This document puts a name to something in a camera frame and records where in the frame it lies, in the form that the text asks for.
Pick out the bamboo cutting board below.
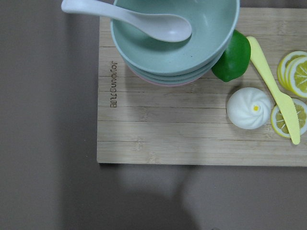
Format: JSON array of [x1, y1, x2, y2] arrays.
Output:
[[96, 18, 307, 167]]

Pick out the white soup spoon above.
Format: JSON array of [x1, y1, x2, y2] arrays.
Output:
[[61, 0, 192, 42]]

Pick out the white toy bun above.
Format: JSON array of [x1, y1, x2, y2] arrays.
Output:
[[226, 87, 272, 130]]

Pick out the green lime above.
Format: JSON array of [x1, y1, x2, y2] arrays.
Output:
[[212, 30, 251, 82]]

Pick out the green top bowl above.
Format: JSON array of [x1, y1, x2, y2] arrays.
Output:
[[110, 0, 240, 75]]

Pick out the lemon slice under knife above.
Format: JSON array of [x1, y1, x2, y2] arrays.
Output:
[[271, 98, 307, 138]]

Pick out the yellow plastic knife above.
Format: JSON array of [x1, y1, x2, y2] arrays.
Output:
[[247, 36, 300, 145]]

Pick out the stacked lemon slices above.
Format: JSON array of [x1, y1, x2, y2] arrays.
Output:
[[277, 51, 307, 98]]

